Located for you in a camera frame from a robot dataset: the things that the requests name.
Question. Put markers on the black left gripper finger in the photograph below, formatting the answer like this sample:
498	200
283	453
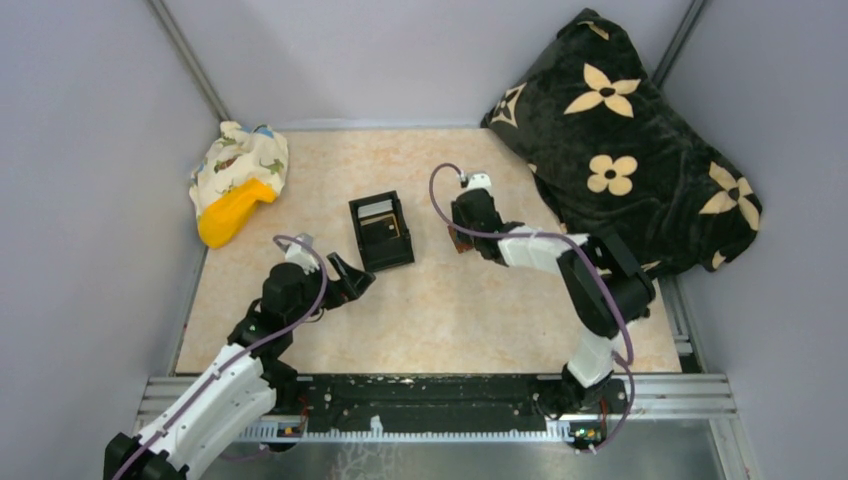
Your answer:
344	270
353	284

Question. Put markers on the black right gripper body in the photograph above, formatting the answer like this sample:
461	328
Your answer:
466	221

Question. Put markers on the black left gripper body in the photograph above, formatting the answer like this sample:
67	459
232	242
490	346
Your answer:
334	285

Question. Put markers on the brown leather card holder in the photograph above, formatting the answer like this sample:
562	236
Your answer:
459	242

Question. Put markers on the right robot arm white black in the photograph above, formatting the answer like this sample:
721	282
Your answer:
607	287

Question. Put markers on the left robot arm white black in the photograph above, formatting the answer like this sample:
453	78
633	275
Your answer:
246	380

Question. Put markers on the black plastic card tray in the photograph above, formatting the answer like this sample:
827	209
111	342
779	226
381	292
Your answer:
390	254

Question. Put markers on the dark card in tray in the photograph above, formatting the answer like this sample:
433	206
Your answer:
377	229

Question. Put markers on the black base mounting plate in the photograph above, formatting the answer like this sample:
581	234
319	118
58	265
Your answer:
447	404

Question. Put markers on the dinosaur print yellow cloth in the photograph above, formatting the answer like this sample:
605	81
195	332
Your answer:
243	168

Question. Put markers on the black floral plush blanket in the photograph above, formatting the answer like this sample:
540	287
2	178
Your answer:
607	151

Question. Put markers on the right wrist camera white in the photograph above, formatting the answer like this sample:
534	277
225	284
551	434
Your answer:
475	181

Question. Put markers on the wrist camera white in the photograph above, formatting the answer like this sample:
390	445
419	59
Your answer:
475	181
297	251

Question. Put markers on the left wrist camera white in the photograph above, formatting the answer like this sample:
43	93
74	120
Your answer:
297	251

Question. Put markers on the aluminium front rail frame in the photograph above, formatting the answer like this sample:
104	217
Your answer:
651	397

